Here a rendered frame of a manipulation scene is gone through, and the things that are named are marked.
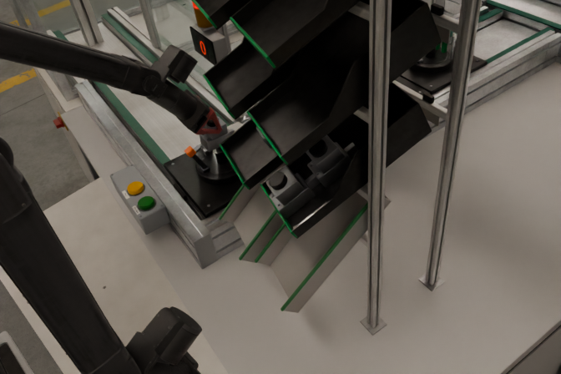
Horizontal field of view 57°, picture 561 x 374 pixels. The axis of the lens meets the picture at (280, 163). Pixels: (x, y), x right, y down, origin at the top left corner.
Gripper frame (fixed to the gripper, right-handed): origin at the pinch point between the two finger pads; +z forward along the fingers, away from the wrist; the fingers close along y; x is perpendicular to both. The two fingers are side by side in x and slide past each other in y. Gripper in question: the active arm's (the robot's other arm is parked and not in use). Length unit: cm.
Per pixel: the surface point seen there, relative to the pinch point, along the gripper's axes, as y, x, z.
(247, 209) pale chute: -22.2, 8.8, 3.2
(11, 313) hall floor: 85, 127, 47
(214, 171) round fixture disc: -2.3, 9.4, 7.3
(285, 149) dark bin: -45, -8, -25
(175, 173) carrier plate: 6.1, 16.5, 4.8
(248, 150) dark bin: -25.3, -2.6, -10.8
